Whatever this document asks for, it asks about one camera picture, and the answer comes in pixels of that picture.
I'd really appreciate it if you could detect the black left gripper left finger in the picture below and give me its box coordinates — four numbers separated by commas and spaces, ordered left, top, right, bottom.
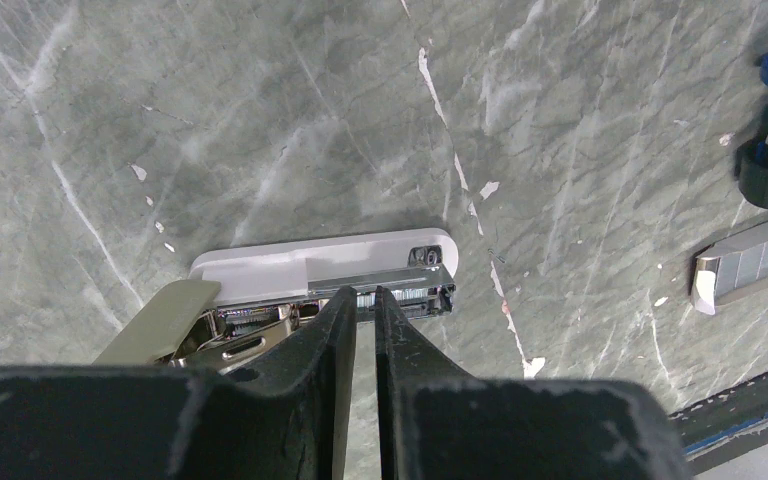
0, 287, 357, 479

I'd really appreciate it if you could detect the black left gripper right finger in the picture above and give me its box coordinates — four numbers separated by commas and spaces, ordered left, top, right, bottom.
374, 288, 689, 479

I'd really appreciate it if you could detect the small beige white stapler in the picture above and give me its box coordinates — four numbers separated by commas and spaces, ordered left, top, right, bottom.
96, 228, 460, 373

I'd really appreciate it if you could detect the grey staple strip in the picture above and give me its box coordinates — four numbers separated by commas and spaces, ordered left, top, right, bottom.
357, 287, 438, 309

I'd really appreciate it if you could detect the red white staples box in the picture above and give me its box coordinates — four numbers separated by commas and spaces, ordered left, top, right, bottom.
690, 221, 768, 315

